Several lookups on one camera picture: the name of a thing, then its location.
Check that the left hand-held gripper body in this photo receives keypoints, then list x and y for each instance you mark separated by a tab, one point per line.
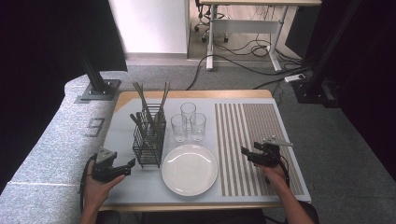
104	168

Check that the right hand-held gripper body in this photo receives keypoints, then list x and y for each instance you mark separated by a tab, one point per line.
269	155

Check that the clear drinking glass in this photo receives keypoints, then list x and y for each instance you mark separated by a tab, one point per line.
179	130
198	129
188	109

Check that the white plate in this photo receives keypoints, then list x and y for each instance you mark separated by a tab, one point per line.
189	174

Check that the metal fork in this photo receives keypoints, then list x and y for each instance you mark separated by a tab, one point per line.
142	96

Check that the person's right hand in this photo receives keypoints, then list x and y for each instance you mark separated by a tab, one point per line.
275	177

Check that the person's left hand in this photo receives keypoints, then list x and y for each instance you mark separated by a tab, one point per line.
96	189

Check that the light grey table cover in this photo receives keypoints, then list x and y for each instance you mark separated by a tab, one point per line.
124	193

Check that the striped woven placemat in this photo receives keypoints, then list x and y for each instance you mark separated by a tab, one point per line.
236	124

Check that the dark metal utensil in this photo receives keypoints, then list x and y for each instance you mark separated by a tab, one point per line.
134	119
159	116

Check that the grey metal utensil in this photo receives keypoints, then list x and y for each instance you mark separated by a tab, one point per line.
139	93

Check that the white power strip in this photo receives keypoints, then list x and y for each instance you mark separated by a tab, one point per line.
294	77

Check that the black metal stand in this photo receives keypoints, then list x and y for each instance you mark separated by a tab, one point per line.
314	90

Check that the person's lap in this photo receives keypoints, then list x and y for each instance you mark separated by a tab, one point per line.
202	217

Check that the white-legged desk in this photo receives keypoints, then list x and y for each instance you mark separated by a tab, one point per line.
246	26

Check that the black office chair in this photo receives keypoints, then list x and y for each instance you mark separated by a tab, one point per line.
204	39

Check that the black curtain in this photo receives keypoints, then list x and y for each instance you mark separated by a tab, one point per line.
373	62
46	46

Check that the white partition panel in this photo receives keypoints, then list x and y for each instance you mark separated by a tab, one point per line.
149	25

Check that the black post with base plate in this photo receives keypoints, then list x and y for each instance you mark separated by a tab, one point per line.
109	90

